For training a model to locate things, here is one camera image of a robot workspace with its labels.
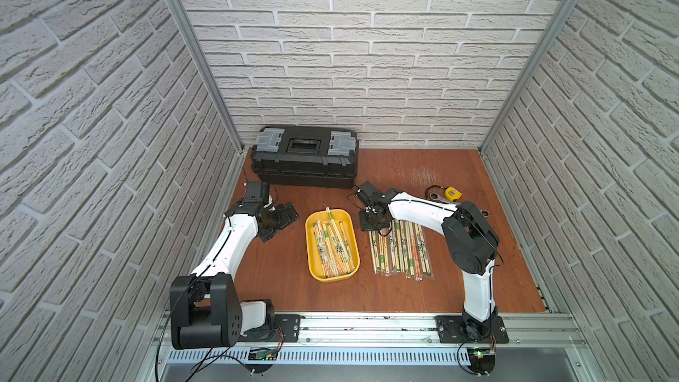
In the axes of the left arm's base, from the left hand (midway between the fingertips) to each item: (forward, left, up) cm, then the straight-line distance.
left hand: (291, 216), depth 86 cm
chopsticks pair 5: (-8, -35, -10) cm, 37 cm away
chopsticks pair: (-8, -45, -9) cm, 47 cm away
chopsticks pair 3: (-8, -41, -10) cm, 43 cm away
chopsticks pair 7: (-8, -28, -9) cm, 31 cm away
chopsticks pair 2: (-15, -43, -10) cm, 47 cm away
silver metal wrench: (+14, -55, -9) cm, 57 cm away
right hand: (+1, -27, -9) cm, 28 cm away
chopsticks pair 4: (-7, -38, -9) cm, 39 cm away
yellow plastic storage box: (+1, -20, -3) cm, 20 cm away
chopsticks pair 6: (-9, -32, -9) cm, 35 cm away
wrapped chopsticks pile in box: (-7, -14, -10) cm, 18 cm away
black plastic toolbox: (+19, -5, +8) cm, 22 cm away
